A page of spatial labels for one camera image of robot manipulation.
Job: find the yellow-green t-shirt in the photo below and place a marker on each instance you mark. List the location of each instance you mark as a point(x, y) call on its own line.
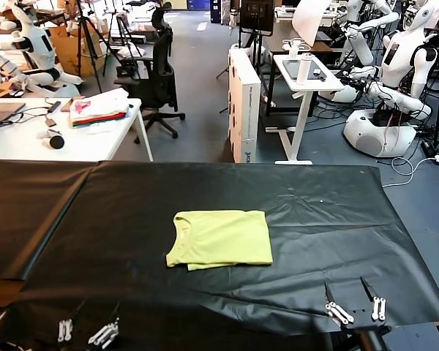
point(223, 237)

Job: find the grey laptop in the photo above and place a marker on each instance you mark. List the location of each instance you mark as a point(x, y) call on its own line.
point(1, 112)

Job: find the white humanoid robot, wheeled base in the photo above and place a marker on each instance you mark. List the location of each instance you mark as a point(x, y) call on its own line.
point(400, 63)

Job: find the large black table cover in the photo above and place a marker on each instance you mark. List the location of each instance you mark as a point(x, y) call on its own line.
point(131, 219)

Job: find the stack of folded clothes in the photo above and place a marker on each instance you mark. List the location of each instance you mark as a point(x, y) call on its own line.
point(97, 106)

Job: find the small white standing desk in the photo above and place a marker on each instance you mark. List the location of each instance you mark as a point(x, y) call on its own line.
point(315, 84)

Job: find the small black table cover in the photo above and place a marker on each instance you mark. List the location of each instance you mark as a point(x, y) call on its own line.
point(22, 219)

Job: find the white office desk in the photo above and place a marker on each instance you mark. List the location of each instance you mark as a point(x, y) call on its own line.
point(97, 146)

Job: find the black monitor on stand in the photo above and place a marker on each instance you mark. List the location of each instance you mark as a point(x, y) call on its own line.
point(257, 14)

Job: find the tall black tripod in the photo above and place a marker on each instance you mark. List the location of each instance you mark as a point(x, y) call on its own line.
point(84, 44)

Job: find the blue storage cabinet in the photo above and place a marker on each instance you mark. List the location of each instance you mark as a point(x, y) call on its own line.
point(219, 9)

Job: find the black usb hub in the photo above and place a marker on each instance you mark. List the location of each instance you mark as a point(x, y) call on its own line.
point(55, 106)

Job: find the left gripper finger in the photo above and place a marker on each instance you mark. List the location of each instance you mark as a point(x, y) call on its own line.
point(65, 331)
point(104, 334)

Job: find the white headset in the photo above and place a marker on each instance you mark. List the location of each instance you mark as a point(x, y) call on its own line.
point(295, 46)

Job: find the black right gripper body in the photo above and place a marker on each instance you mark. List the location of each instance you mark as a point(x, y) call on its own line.
point(369, 338)

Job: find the white curved board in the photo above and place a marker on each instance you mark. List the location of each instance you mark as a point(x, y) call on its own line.
point(308, 18)

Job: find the brown phone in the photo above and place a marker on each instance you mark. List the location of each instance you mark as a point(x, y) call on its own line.
point(67, 105)

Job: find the brown cardboard box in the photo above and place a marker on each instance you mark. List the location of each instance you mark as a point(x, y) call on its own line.
point(69, 51)

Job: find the short black tripod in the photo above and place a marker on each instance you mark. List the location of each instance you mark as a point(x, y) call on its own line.
point(124, 37)

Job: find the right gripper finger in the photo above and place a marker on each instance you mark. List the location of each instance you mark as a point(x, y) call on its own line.
point(378, 309)
point(338, 312)

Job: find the small black device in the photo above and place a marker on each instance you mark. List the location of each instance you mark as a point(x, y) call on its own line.
point(319, 73)

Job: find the black round speaker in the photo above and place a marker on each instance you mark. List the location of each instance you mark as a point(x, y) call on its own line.
point(56, 142)

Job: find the small white device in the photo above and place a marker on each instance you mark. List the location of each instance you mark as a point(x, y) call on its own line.
point(44, 135)

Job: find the tall white cardboard box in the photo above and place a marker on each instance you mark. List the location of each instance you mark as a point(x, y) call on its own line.
point(243, 109)

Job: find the white humanoid robot, black waist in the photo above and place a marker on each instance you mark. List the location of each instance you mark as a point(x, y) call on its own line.
point(38, 44)

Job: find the white humanoid robot, raised arm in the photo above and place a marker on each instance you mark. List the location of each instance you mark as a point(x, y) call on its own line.
point(364, 44)

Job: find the brown wooden table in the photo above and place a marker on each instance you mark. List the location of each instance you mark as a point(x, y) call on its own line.
point(279, 40)

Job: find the white crumpled bag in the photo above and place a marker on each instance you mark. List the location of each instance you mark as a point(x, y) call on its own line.
point(100, 129)

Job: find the dark tablet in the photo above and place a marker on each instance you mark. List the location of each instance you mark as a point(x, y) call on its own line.
point(292, 69)

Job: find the white water bottle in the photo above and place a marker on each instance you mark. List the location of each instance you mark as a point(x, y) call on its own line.
point(303, 69)

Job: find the black office chair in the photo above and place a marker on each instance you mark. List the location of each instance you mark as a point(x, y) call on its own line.
point(164, 84)

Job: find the brown dongle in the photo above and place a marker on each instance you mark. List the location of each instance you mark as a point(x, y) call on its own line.
point(51, 123)

